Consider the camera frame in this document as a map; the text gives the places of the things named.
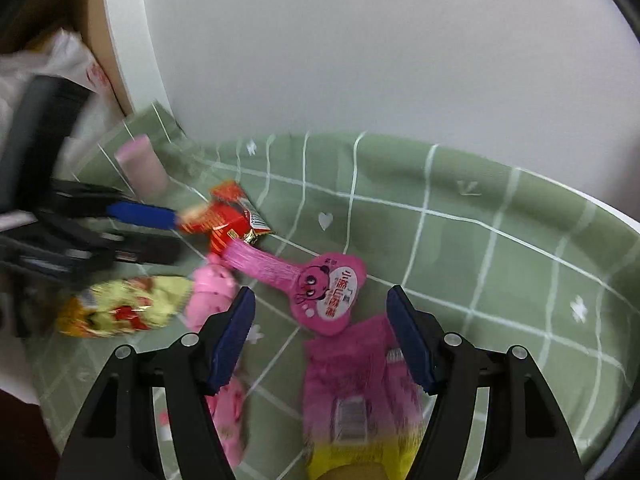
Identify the brown cardboard box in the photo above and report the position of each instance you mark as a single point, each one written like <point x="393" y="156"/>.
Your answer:
<point x="92" y="5"/>

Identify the pink heart-shaped candy packet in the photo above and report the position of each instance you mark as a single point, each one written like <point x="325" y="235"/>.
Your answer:
<point x="320" y="290"/>

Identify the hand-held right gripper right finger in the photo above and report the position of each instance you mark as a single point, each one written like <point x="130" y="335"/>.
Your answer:
<point x="410" y="340"/>

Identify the white plastic bag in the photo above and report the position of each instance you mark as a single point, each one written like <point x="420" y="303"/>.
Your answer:
<point x="65" y="50"/>

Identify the green checked tablecloth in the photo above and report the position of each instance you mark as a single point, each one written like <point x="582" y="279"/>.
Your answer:
<point x="450" y="240"/>

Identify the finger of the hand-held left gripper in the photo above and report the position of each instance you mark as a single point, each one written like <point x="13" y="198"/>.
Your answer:
<point x="130" y="250"/>
<point x="145" y="215"/>

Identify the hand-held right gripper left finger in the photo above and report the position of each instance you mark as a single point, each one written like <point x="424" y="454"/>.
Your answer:
<point x="232" y="340"/>

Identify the pink and yellow packet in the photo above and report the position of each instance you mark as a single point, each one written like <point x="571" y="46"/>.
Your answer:
<point x="360" y="385"/>

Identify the yellow and red candy wrapper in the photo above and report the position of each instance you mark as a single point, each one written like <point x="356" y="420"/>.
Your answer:
<point x="125" y="305"/>

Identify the red foil wrapper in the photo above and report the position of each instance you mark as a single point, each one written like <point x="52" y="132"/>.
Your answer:
<point x="225" y="222"/>

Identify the pink candy strip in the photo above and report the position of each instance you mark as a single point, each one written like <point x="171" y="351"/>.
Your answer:
<point x="212" y="287"/>

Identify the white jar with pink lid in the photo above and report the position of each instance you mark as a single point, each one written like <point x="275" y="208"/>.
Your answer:
<point x="142" y="167"/>

